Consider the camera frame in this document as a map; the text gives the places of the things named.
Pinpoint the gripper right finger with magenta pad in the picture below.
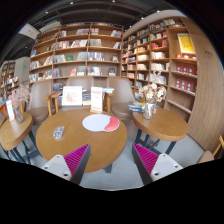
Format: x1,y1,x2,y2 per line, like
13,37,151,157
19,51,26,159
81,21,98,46
132,144,182,185

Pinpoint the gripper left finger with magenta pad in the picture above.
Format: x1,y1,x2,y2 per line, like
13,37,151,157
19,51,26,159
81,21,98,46
42,144,91,185

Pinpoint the white mouse pad red rest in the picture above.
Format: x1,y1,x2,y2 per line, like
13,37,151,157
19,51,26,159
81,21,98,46
82,114,120,132

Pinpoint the round wooden centre table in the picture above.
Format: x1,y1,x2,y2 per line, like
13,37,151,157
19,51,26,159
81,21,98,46
36,108,127,173

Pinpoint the round wooden table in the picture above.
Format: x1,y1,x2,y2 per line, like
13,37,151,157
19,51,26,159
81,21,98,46
36,108,127,173
133,108,188,154
0,112,39,163

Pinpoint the round wooden right table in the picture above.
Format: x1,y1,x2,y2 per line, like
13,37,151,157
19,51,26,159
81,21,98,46
133,108,188,154

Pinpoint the wooden chair far right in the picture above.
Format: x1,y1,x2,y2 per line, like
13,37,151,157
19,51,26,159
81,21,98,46
197,134,224,165

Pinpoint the stack of books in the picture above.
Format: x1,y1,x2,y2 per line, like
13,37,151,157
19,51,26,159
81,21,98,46
128,101,145,112

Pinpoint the round wooden left table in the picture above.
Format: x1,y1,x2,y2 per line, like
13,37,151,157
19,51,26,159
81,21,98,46
0,112,39,163

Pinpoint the white picture sign stand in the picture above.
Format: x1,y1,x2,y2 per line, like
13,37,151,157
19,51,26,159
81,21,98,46
62,86,82,106

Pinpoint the glass vase dried flowers right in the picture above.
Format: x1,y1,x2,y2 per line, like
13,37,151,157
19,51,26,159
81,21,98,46
139,83,166,119

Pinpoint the beige armchair left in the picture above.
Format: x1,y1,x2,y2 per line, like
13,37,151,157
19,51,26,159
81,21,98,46
28,79,55,124

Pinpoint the beige armchair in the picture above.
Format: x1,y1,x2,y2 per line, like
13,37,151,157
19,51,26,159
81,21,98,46
28,79,55,124
107,77,134,120

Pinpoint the white red menu sign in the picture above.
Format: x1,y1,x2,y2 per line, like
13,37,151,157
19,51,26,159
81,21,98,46
91,87,103,112

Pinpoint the beige armchair right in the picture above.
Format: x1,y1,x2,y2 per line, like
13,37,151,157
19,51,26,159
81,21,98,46
107,77,134,120

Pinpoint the small card sign left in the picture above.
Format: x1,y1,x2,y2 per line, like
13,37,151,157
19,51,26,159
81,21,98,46
6,100,15,120

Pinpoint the vase dried flowers left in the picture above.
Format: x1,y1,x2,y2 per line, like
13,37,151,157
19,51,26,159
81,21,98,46
9,85,30,123

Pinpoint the yellow picture book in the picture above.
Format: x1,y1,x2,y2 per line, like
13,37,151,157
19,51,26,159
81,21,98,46
177,33,195,54

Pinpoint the wooden bookshelf right wall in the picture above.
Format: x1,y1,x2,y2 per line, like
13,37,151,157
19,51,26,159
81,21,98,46
122,16,197,121

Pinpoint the wooden bookshelf wall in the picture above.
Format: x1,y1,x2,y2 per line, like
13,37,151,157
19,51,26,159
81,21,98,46
29,22,123,83
122,16,197,121

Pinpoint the wooden bookshelf back wall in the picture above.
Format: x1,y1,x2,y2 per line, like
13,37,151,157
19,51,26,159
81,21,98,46
29,22,123,83

